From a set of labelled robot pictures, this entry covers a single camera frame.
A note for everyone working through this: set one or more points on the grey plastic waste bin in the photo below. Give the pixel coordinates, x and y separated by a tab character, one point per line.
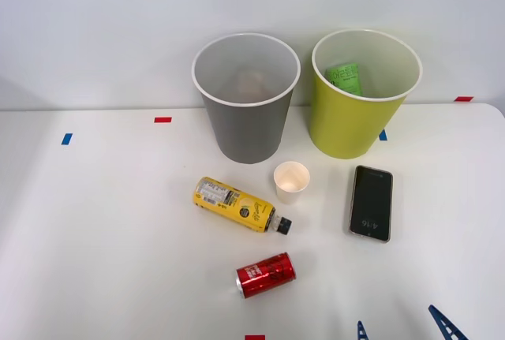
246	131

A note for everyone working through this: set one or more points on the white paper cup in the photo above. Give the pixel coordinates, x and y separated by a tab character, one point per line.
290	188

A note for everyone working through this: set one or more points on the red drink can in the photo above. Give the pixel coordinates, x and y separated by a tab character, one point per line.
266	275

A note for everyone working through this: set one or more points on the black smartphone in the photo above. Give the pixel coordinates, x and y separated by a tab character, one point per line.
371	202

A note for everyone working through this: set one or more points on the yellow plastic bottle black cap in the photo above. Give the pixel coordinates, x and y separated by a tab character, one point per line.
233	204

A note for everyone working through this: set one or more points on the yellow-green plastic waste bin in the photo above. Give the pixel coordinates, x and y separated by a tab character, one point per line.
339	127

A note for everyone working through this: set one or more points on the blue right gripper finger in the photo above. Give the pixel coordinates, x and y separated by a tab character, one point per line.
362	332
447	326

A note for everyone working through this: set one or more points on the green can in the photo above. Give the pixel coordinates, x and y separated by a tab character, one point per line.
344	77

